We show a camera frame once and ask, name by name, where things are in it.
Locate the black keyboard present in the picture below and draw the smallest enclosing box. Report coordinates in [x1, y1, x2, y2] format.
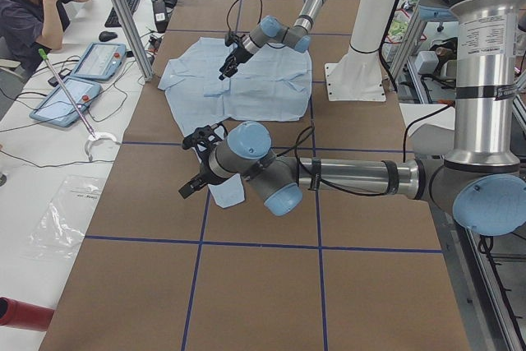
[104, 0, 144, 29]

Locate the seated person dark shirt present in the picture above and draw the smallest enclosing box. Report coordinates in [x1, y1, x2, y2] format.
[1, 0, 89, 74]

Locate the blue teach pendant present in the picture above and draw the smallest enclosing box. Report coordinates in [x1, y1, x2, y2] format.
[30, 77, 102, 127]
[70, 42, 127, 81]

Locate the light blue button-up shirt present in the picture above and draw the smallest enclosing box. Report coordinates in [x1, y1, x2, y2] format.
[159, 37, 311, 216]

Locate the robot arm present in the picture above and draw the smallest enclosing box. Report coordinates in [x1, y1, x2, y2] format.
[180, 0, 525, 236]
[219, 0, 327, 81]

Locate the lower blue teach pendant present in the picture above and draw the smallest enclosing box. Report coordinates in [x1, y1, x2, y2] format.
[30, 77, 102, 127]

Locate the clear plastic bag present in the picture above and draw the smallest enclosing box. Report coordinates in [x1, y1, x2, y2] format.
[24, 175, 106, 261]

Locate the upper blue teach pendant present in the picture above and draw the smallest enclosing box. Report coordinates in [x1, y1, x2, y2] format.
[70, 42, 127, 81]

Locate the red cylinder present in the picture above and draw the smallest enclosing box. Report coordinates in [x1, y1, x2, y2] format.
[1, 297, 55, 331]

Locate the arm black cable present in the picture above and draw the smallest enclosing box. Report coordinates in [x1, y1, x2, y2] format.
[226, 0, 288, 50]
[270, 104, 457, 197]

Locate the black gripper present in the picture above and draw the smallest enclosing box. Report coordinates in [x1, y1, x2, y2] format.
[219, 48, 251, 80]
[178, 156, 227, 198]

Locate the aluminium frame post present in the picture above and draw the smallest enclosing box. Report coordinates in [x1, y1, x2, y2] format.
[111, 0, 154, 82]

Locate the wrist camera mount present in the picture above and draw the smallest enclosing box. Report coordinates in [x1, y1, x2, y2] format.
[224, 30, 245, 48]
[182, 122, 228, 153]

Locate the black computer mouse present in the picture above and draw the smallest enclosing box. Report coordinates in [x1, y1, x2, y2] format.
[98, 30, 118, 42]

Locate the metal reacher grabber tool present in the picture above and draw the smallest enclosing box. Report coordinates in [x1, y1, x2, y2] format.
[39, 48, 121, 162]

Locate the white camera stand base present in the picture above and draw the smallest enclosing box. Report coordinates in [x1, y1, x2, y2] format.
[325, 0, 398, 102]

